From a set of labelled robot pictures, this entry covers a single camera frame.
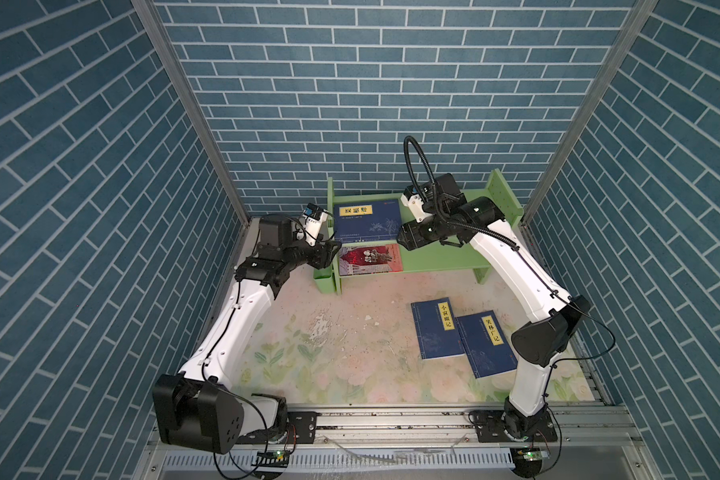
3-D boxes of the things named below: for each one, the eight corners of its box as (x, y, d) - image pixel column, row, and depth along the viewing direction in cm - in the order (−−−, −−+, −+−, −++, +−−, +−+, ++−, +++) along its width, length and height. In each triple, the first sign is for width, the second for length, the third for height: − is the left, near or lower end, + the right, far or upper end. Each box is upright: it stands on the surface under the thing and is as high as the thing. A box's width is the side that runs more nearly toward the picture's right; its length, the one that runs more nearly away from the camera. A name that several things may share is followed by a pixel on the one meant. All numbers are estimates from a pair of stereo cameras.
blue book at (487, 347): (476, 378, 84) (478, 376, 82) (454, 319, 95) (455, 316, 94) (517, 370, 85) (520, 368, 84) (491, 313, 97) (493, 310, 95)
